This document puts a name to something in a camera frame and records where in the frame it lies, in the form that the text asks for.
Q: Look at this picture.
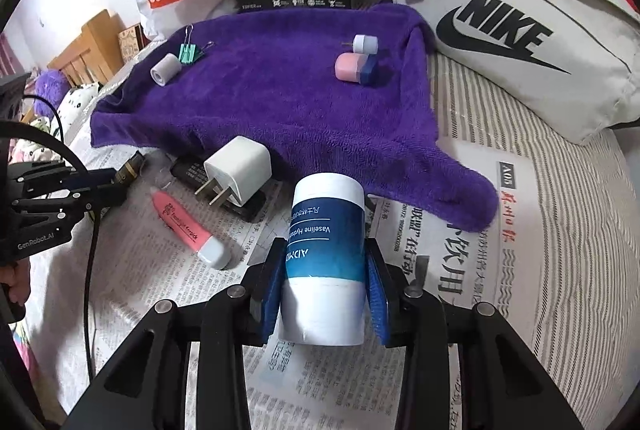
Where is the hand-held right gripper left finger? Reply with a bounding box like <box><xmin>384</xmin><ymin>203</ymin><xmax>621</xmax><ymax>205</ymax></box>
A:
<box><xmin>65</xmin><ymin>237</ymin><xmax>291</xmax><ymax>430</ymax></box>

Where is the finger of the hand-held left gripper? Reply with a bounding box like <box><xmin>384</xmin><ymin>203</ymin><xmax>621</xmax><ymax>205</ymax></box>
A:
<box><xmin>12</xmin><ymin>160</ymin><xmax>124</xmax><ymax>192</ymax></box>
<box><xmin>12</xmin><ymin>187</ymin><xmax>129</xmax><ymax>231</ymax></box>

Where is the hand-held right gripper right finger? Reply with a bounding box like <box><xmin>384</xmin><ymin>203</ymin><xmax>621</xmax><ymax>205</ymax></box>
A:
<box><xmin>365</xmin><ymin>237</ymin><xmax>586</xmax><ymax>430</ymax></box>

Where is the small dark gold bottle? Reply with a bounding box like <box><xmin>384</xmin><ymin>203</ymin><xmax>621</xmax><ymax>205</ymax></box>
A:
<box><xmin>114</xmin><ymin>151</ymin><xmax>146</xmax><ymax>186</ymax></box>

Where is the blue and white lotion bottle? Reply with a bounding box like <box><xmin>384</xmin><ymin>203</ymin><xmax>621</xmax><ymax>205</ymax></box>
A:
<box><xmin>277</xmin><ymin>172</ymin><xmax>369</xmax><ymax>346</ymax></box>

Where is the pink highlighter pen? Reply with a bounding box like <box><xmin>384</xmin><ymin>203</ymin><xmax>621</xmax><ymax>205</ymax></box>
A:
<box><xmin>149</xmin><ymin>187</ymin><xmax>232</xmax><ymax>270</ymax></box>

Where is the black rectangular stick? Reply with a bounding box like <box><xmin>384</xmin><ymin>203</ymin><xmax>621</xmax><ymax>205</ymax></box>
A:
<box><xmin>170</xmin><ymin>158</ymin><xmax>269</xmax><ymax>221</ymax></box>

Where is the white charger plug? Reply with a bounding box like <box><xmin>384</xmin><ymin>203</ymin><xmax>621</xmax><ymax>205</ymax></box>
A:
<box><xmin>194</xmin><ymin>136</ymin><xmax>273</xmax><ymax>211</ymax></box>

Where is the white tape roll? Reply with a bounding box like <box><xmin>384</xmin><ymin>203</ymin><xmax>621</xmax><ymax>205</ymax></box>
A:
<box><xmin>150</xmin><ymin>54</ymin><xmax>182</xmax><ymax>87</ymax></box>

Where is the green binder clip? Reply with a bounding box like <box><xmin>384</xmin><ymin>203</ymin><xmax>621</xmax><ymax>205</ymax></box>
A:
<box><xmin>177</xmin><ymin>25</ymin><xmax>215</xmax><ymax>66</ymax></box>

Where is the pink and blue eraser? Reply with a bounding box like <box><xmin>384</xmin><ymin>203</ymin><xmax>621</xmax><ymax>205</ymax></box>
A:
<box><xmin>334</xmin><ymin>52</ymin><xmax>379</xmax><ymax>87</ymax></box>

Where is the small white cap piece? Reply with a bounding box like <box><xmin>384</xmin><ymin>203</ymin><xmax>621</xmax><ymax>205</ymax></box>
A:
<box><xmin>341</xmin><ymin>34</ymin><xmax>379</xmax><ymax>56</ymax></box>

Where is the person's left hand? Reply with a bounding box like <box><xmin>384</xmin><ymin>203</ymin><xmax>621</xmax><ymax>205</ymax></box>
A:
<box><xmin>0</xmin><ymin>260</ymin><xmax>32</xmax><ymax>307</ymax></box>

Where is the dotted white pillow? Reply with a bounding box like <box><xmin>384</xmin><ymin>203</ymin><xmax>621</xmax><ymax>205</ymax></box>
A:
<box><xmin>55</xmin><ymin>82</ymin><xmax>104</xmax><ymax>131</ymax></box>

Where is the purple plush toy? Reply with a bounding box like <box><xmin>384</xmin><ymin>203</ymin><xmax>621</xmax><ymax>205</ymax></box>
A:
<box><xmin>32</xmin><ymin>69</ymin><xmax>71</xmax><ymax>116</ymax></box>

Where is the newspaper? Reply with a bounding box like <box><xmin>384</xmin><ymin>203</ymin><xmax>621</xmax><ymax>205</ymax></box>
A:
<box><xmin>30</xmin><ymin>145</ymin><xmax>542</xmax><ymax>430</ymax></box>

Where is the wooden headboard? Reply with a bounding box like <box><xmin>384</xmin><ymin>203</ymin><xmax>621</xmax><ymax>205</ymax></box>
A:
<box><xmin>47</xmin><ymin>9</ymin><xmax>126</xmax><ymax>86</ymax></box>

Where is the small patterned box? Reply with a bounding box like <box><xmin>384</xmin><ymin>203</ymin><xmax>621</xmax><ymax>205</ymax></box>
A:
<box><xmin>117</xmin><ymin>24</ymin><xmax>146</xmax><ymax>64</ymax></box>

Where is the purple towel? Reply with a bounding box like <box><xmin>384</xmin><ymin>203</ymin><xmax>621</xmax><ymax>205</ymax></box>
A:
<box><xmin>90</xmin><ymin>0</ymin><xmax>499</xmax><ymax>234</ymax></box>

